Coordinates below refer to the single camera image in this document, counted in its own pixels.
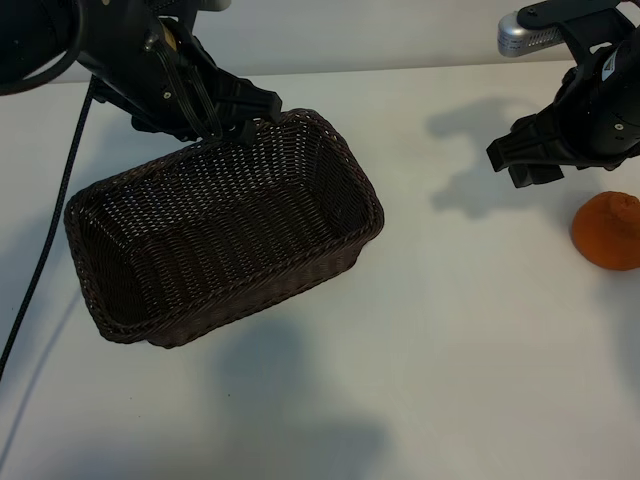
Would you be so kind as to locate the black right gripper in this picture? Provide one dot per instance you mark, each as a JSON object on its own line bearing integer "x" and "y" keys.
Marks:
{"x": 605, "y": 115}

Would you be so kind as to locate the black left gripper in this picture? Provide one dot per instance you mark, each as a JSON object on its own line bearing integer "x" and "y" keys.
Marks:
{"x": 135, "y": 65}

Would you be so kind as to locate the orange fruit with knobbly stem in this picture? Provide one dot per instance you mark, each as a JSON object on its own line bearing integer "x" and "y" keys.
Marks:
{"x": 607, "y": 235}

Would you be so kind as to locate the dark brown wicker basket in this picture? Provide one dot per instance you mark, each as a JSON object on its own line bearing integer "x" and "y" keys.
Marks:
{"x": 225, "y": 235}

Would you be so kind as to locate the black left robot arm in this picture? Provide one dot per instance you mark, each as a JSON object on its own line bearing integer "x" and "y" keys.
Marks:
{"x": 30, "y": 35}

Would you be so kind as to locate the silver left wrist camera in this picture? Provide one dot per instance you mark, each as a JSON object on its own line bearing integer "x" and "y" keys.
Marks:
{"x": 217, "y": 4}

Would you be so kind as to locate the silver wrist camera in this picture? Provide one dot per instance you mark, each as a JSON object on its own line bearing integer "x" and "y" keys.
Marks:
{"x": 520, "y": 35}
{"x": 217, "y": 4}

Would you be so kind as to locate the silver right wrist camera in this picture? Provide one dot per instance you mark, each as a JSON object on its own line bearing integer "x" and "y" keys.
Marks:
{"x": 520, "y": 35}

